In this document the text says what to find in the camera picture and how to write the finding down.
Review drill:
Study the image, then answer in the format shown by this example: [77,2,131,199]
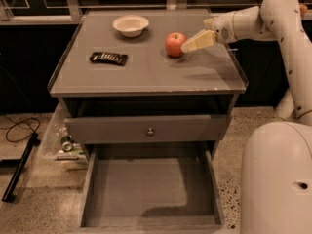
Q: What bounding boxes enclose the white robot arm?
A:
[182,0,312,234]

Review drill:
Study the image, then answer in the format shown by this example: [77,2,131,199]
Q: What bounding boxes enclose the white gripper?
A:
[181,12,234,53]

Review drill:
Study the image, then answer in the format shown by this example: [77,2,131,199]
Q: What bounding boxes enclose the red apple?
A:
[165,32,186,58]

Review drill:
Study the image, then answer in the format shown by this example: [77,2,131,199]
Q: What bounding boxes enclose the black metal stand leg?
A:
[2,132,40,202]

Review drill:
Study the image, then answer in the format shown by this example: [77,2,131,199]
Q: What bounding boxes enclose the grey drawer cabinet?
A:
[49,9,248,152]

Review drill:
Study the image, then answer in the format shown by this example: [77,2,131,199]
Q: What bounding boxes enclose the white paper bowl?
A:
[113,15,149,38]

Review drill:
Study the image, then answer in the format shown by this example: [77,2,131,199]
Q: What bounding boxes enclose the green drink can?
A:
[61,136,73,152]

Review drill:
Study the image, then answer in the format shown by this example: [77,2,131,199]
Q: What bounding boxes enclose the metal window railing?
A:
[0,0,312,26]

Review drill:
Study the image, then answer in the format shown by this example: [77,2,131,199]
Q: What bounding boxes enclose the open grey middle drawer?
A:
[78,144,229,234]

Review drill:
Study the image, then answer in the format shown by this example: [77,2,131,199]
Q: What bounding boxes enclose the small orange fruit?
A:
[299,4,308,16]

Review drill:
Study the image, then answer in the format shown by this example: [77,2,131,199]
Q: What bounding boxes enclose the clear plastic trash bin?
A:
[37,104,88,170]

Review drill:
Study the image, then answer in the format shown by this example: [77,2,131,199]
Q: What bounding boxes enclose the grey upper drawer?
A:
[64,115,231,144]

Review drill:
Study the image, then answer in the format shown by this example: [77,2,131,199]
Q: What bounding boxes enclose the white slanted post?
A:
[275,90,294,120]

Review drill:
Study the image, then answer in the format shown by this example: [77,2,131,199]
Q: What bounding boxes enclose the black cable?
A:
[0,114,42,144]

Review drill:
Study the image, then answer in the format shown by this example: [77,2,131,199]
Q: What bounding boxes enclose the dark candy bar wrapper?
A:
[89,52,128,66]

